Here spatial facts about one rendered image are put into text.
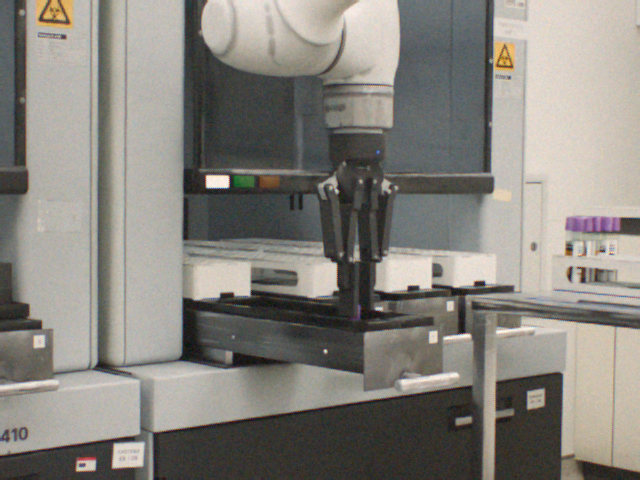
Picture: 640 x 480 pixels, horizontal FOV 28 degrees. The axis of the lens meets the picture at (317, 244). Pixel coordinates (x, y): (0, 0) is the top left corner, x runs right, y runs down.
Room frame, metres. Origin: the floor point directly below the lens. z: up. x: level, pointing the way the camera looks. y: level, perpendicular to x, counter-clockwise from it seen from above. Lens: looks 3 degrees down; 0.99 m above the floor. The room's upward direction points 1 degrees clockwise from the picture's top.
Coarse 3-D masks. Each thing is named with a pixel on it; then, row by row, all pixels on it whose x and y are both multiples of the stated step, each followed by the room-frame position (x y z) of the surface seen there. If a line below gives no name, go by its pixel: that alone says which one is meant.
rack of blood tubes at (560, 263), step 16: (560, 256) 1.80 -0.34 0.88; (576, 256) 1.77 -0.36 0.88; (592, 256) 1.79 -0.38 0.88; (608, 256) 1.79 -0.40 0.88; (624, 256) 1.80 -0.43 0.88; (560, 272) 1.80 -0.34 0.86; (560, 288) 1.80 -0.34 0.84; (576, 288) 1.77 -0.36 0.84; (592, 288) 1.75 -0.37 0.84; (608, 288) 1.73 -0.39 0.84; (624, 288) 1.71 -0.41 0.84; (624, 304) 1.72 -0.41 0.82
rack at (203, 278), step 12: (192, 264) 1.79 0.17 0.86; (204, 264) 1.79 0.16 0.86; (216, 264) 1.80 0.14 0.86; (228, 264) 1.82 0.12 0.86; (240, 264) 1.83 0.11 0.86; (192, 276) 1.79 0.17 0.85; (204, 276) 1.79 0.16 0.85; (216, 276) 1.80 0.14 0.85; (228, 276) 1.82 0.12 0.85; (240, 276) 1.83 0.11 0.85; (192, 288) 1.78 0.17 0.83; (204, 288) 1.79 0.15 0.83; (216, 288) 1.80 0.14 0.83; (228, 288) 1.82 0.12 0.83; (240, 288) 1.83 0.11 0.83
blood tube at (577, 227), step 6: (576, 222) 1.78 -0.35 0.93; (582, 222) 1.78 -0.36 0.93; (576, 228) 1.78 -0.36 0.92; (582, 228) 1.78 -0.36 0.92; (576, 234) 1.78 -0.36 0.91; (576, 240) 1.78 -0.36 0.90; (576, 246) 1.78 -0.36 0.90; (576, 252) 1.78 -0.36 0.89; (576, 270) 1.78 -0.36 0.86; (576, 276) 1.78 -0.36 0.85; (576, 282) 1.78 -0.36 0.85
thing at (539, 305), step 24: (480, 312) 1.83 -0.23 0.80; (504, 312) 1.79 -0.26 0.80; (528, 312) 1.76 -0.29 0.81; (552, 312) 1.73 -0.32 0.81; (576, 312) 1.70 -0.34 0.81; (600, 312) 1.67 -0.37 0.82; (624, 312) 1.64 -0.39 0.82; (480, 336) 1.83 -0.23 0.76; (480, 360) 1.83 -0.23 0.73; (480, 384) 1.83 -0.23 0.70; (480, 408) 1.83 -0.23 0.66; (480, 432) 1.83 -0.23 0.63; (480, 456) 1.83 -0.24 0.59
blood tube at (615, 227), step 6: (612, 216) 1.83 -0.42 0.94; (612, 222) 1.83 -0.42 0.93; (618, 222) 1.83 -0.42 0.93; (612, 228) 1.83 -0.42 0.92; (618, 228) 1.83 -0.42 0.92; (612, 234) 1.83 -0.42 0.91; (618, 234) 1.83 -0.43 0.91; (612, 240) 1.83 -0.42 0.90; (612, 246) 1.83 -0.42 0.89; (612, 252) 1.83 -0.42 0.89; (612, 270) 1.83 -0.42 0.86; (612, 276) 1.83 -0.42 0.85
